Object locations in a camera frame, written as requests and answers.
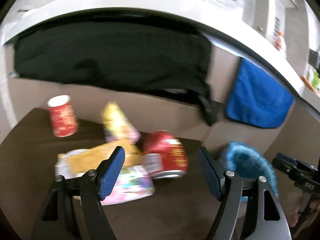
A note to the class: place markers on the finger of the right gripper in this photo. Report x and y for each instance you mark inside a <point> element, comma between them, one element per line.
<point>292,167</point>

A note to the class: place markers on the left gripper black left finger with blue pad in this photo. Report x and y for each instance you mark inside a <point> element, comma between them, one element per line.
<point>57,218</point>

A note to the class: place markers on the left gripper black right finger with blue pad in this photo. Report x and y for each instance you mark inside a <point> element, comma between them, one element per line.
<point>264,218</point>

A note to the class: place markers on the yellow foil-lined package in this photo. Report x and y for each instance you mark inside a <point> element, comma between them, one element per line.
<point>76,162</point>

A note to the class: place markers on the red paper cup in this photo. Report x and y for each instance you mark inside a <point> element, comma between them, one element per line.
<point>63,119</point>

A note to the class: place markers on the person hand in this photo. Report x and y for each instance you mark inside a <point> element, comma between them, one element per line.
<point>292,214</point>

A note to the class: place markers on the blue towel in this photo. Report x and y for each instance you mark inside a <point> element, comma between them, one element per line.
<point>257,99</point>

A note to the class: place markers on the red soda can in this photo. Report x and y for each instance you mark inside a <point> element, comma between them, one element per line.
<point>164,156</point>

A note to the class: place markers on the yellow snack bag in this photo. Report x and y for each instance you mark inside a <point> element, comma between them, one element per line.
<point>116,125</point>

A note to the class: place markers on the white countertop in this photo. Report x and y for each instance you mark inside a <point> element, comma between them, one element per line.
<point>198,12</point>

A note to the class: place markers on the black cloth bag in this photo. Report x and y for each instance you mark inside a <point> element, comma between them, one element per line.
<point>125,57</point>

